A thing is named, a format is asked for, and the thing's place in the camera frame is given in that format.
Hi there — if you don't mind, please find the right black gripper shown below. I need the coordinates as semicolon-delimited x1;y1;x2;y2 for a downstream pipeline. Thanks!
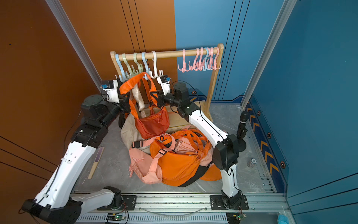
151;89;184;109

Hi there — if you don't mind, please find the beige crescent bag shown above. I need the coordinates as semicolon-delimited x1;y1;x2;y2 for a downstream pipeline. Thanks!
120;84;146;150

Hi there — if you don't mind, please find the orange crescent bag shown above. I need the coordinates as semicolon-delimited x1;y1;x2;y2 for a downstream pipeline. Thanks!
200;164;222;182
150;139;200;187

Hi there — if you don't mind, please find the black crescent bag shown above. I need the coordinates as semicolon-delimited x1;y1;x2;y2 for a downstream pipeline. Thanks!
179;164;211;188

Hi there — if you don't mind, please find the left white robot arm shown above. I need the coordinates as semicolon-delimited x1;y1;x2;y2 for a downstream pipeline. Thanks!
19;93;130;224

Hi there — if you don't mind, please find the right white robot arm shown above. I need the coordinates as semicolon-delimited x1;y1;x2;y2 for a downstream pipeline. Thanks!
150;83;242;210

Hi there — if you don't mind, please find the light blue hook leftmost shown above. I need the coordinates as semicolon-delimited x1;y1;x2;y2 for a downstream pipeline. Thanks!
115;54;130;83

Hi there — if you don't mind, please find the pink hook rightmost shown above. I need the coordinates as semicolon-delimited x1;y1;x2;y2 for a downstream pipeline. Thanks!
212;47;222;71

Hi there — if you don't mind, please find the pink hook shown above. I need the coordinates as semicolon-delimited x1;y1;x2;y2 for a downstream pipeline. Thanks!
206;47;215;71
212;47;222;71

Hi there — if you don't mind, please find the wooden clothes rack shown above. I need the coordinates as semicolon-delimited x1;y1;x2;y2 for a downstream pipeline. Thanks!
110;43;224;121

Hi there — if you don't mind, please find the small clear cup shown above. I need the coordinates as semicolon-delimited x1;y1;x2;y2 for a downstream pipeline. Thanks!
247;158;257;169

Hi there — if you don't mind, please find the green circuit board left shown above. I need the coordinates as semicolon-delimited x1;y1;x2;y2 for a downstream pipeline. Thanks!
106;213;127;222

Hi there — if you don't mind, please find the circuit board right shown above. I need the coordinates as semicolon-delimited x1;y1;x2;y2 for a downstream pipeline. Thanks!
226;213;247;224

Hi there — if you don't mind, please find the blue cloth right corner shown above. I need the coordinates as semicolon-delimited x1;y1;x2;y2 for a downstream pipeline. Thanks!
277;214;290;224

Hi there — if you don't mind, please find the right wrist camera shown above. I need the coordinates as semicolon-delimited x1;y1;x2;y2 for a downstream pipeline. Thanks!
157;75;171;96

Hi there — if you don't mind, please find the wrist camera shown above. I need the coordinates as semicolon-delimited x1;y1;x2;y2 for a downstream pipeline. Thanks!
101;80;119;104
157;75;171;96

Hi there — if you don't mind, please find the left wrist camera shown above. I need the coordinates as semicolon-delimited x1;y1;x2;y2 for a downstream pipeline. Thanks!
101;80;119;104

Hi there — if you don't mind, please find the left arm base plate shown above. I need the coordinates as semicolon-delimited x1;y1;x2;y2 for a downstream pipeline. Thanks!
97;195;137;211

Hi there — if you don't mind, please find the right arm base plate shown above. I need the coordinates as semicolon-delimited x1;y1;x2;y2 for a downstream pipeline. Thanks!
210;195;249;211

